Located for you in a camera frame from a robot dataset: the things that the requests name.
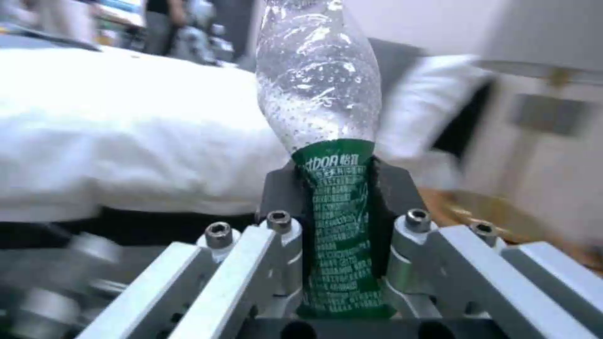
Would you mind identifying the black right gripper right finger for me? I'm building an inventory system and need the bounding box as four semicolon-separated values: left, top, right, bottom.
372;158;603;339

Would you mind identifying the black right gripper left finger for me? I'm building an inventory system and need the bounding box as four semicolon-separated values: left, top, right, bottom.
73;169;310;339

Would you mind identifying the clear plastic bottle green label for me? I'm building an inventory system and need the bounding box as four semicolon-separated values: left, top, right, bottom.
253;0;395;320

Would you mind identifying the dark bed base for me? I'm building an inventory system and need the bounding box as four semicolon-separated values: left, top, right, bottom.
0;204;265;294

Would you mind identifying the white nightstand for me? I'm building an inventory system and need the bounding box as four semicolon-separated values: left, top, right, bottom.
459;76;603;244

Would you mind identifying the white pillow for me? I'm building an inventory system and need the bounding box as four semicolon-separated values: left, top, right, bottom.
372;55;493;193

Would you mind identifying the white duvet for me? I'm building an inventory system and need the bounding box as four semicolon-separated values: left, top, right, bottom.
0;46;293;216

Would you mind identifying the person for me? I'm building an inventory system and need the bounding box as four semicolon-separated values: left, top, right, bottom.
140;0;189;57

